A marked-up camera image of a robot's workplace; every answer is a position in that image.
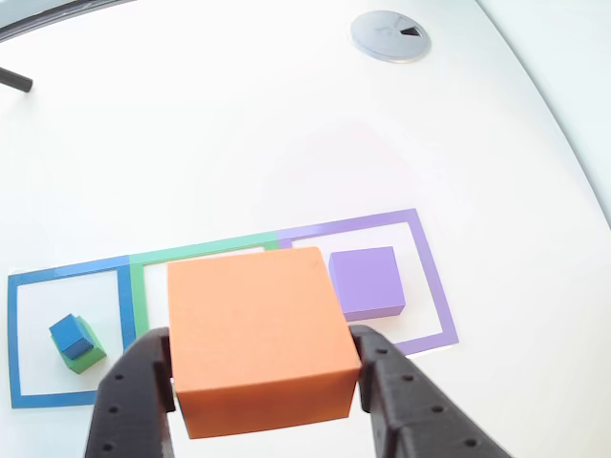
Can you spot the blue square frame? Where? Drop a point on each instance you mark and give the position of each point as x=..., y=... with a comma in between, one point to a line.
x=14, y=343

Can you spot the purple square frame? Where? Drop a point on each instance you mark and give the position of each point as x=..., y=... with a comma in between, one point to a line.
x=429, y=276

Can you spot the green square frame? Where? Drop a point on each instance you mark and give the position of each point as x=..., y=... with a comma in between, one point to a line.
x=138, y=296

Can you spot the purple square block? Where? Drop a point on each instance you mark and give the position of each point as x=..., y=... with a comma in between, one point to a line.
x=365, y=281

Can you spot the black camera tripod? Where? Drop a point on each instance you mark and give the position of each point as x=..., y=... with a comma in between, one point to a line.
x=16, y=81

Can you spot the green square block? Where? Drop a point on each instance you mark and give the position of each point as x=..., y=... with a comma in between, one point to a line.
x=93, y=355

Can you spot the small blue cube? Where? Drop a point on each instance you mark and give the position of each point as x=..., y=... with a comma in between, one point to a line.
x=69, y=334

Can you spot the orange square block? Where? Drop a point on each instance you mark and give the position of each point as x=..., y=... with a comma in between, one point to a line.
x=258, y=334

